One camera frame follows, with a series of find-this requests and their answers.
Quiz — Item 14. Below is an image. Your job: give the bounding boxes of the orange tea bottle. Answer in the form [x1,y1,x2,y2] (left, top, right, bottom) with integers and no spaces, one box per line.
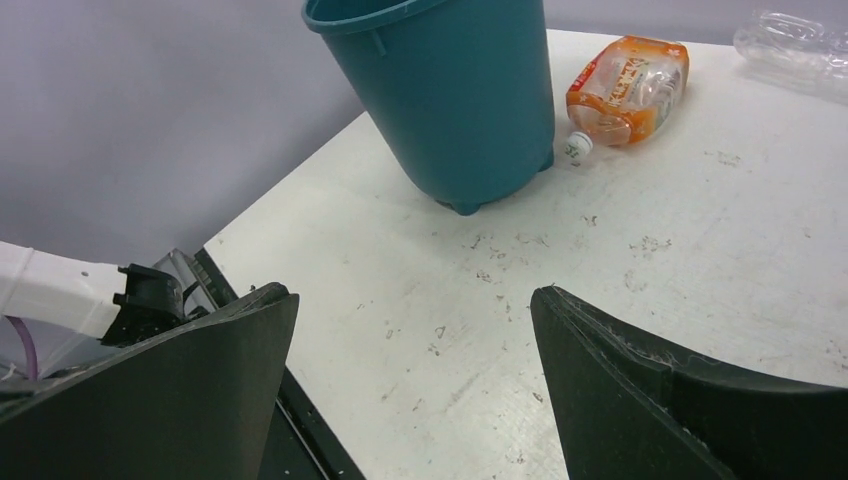
[564,35,690,160]

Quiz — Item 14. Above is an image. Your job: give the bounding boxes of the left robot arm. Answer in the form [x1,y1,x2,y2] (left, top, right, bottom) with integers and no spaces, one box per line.
[1,242,186,348]

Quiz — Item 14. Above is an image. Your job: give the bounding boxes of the teal plastic bin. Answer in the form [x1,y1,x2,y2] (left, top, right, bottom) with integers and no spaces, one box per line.
[302,0,556,215]

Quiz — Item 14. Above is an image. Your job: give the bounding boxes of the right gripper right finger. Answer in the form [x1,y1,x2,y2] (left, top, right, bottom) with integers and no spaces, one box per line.
[530,286,847,479]

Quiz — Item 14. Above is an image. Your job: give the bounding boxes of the clear crushed bottle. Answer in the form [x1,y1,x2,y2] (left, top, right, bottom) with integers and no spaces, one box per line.
[733,10,847,105]

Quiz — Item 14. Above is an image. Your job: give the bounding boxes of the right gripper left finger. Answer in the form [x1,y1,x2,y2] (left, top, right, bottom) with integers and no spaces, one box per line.
[1,283,300,479]

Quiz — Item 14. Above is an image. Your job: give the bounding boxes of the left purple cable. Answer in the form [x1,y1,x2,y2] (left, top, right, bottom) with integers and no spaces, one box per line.
[3,315,40,382]

